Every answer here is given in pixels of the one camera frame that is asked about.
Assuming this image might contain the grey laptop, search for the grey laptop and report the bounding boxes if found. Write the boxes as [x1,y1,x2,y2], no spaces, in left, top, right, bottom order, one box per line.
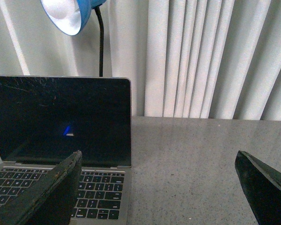
[0,75,132,225]

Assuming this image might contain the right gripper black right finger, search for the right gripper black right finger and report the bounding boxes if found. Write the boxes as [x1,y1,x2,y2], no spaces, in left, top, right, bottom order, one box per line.
[235,151,281,225]

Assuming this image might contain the blue desk lamp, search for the blue desk lamp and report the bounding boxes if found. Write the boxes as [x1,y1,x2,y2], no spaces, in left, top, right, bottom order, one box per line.
[40,0,106,77]

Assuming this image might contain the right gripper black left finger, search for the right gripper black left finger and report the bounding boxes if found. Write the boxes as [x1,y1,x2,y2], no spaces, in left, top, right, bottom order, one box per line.
[0,150,82,225]

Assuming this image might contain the white pleated curtain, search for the white pleated curtain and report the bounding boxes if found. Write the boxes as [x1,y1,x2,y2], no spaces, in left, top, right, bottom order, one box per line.
[0,0,281,120]

